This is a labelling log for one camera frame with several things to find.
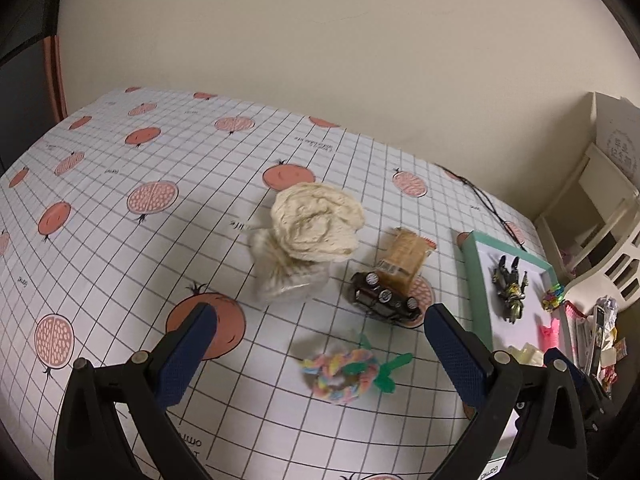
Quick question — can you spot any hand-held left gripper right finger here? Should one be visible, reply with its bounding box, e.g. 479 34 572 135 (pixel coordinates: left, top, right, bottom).
424 302 591 480

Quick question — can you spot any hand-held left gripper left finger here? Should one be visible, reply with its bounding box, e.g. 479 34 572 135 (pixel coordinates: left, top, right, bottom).
52 301 241 480

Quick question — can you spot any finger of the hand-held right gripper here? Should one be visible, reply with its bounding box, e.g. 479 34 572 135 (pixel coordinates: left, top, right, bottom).
544 347 617 441
515 392 532 433

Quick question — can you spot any cream hair claw clip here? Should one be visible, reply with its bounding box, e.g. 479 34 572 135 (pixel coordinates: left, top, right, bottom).
507 342 546 367

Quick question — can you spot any pink hair roller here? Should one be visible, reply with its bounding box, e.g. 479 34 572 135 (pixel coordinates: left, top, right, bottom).
540 317 562 348

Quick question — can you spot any colourful plastic bead bracelet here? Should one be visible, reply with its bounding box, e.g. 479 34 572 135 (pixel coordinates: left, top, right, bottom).
541 284 566 311

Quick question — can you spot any black gold action figure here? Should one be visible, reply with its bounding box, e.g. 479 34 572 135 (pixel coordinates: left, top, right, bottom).
490 254 531 325

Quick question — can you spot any teal cardboard box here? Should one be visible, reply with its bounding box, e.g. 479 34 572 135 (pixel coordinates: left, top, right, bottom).
456 230 573 461

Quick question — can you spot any black toy car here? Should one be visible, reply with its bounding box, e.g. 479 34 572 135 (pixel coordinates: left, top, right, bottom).
349 270 423 325

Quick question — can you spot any brown snack packet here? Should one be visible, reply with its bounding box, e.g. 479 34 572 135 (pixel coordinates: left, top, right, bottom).
376 227 437 293

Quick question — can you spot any pastel pipe cleaner ring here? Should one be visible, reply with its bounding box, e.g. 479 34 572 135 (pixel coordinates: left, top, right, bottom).
299 332 415 407

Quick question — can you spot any clear bag of cotton swabs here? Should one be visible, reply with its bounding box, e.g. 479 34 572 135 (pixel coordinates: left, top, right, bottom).
249 227 331 303

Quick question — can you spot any cream crochet cloth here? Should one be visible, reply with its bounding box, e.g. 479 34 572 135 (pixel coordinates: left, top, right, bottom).
270 182 366 263

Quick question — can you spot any pile of small packets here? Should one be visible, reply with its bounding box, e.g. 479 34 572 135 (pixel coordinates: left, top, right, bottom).
565 295 631 401

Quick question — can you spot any fruit print grid tablecloth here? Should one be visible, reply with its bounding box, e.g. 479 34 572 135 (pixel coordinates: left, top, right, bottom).
0 87 546 480

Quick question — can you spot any white plastic rack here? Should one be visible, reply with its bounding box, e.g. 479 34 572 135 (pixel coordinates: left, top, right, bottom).
532 142 640 306

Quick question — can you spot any white printed card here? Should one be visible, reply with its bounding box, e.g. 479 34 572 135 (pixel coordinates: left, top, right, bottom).
592 91 640 181

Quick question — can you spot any pink panel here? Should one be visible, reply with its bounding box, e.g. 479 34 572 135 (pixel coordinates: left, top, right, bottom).
42 35 68 122

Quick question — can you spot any dark cabinet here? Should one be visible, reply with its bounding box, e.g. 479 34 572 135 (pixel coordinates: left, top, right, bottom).
0 0 61 176

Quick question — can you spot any black cable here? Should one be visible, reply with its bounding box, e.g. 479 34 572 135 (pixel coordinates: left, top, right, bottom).
434 162 526 251

